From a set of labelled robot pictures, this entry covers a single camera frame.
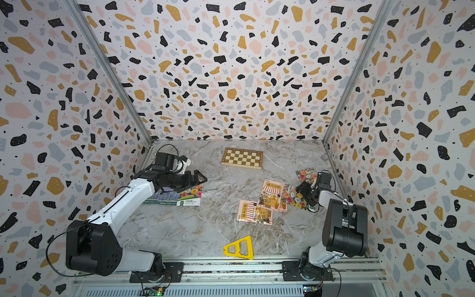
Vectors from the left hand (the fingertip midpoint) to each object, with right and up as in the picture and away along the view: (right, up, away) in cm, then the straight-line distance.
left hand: (201, 181), depth 83 cm
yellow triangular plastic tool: (+17, -29, -3) cm, 33 cm away
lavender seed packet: (-20, -10, +12) cm, 25 cm away
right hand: (+49, -6, +13) cm, 51 cm away
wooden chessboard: (+17, +10, +27) cm, 33 cm away
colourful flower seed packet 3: (+56, 0, +23) cm, 60 cm away
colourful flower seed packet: (-9, -10, +13) cm, 19 cm away
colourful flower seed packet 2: (+43, -9, +14) cm, 46 cm away
